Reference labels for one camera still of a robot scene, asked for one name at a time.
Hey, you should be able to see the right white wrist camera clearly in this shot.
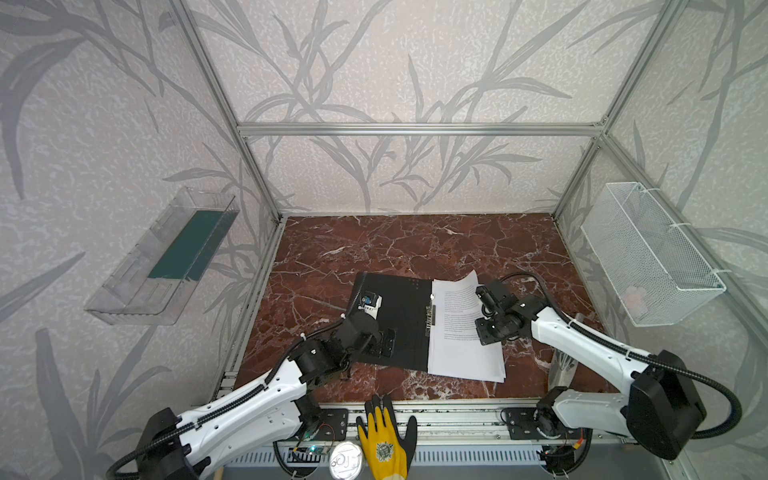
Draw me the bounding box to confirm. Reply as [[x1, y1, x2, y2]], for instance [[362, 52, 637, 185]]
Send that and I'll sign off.
[[475, 280, 516, 318]]

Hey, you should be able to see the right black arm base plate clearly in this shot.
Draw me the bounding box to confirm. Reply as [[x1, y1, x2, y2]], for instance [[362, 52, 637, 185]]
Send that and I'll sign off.
[[501, 406, 583, 443]]

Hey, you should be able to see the black folder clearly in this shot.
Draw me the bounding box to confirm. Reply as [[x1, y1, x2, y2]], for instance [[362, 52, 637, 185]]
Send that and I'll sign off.
[[348, 272, 435, 374]]

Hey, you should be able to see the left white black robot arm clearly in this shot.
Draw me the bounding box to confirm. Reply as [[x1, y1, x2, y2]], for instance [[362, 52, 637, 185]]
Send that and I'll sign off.
[[105, 310, 382, 479]]

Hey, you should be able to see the printed paper back underneath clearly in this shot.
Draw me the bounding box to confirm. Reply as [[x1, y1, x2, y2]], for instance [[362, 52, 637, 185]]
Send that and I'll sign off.
[[427, 271, 506, 383]]

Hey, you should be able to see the yellow black work glove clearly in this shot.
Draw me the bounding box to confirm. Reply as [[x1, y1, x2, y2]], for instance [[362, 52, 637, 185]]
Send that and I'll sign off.
[[356, 395, 418, 480]]

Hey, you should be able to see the clear plastic tray green base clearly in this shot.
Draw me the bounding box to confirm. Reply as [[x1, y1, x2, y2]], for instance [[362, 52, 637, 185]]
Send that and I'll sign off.
[[85, 187, 240, 326]]

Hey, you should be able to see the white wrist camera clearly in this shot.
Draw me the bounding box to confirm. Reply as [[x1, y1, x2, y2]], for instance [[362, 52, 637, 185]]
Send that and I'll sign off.
[[358, 291, 383, 320], [475, 280, 516, 318]]

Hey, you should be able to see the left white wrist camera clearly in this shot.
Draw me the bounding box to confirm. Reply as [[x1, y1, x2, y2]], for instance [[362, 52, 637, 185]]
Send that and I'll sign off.
[[358, 291, 383, 320]]

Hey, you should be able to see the silver metal folder clip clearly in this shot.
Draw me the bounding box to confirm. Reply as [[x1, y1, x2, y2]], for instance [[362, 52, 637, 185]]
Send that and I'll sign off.
[[425, 304, 436, 337]]

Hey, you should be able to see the small green circuit board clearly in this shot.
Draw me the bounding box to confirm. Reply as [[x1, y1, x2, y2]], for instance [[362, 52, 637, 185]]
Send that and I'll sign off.
[[288, 444, 330, 464]]

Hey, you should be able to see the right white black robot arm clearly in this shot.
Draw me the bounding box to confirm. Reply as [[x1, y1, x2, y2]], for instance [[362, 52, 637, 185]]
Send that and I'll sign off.
[[475, 279, 743, 460]]

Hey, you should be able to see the white wire mesh basket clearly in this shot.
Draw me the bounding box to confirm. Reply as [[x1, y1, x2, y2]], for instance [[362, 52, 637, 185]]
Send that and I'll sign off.
[[581, 182, 727, 327]]

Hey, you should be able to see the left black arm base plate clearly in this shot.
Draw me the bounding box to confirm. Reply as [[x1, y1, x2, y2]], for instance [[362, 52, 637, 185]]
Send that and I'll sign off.
[[304, 408, 349, 442]]

